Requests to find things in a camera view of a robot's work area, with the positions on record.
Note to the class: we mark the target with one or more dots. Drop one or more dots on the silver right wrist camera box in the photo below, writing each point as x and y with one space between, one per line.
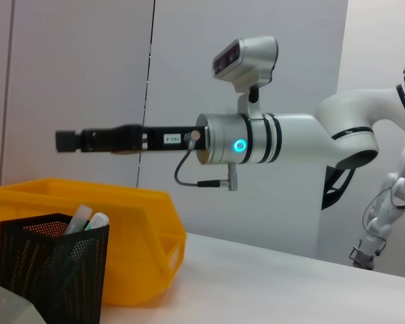
246 60

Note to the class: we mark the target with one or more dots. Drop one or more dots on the black background frame stand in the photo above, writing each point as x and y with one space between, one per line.
337 189

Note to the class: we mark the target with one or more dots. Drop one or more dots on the mint green utility knife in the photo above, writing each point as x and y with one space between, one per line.
98 221

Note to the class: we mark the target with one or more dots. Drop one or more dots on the yellow plastic bin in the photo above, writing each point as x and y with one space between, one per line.
138 243

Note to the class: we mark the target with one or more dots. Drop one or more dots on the grey marker pen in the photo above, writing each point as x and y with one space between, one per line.
77 219

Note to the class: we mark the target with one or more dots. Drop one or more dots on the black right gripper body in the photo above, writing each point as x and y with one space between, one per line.
175 138

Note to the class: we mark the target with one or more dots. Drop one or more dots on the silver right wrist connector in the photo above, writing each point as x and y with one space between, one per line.
193 137

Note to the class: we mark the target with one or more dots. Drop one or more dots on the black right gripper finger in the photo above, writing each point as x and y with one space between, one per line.
98 133
98 146

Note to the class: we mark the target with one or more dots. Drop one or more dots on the black mesh pen holder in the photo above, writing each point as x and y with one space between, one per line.
54 270

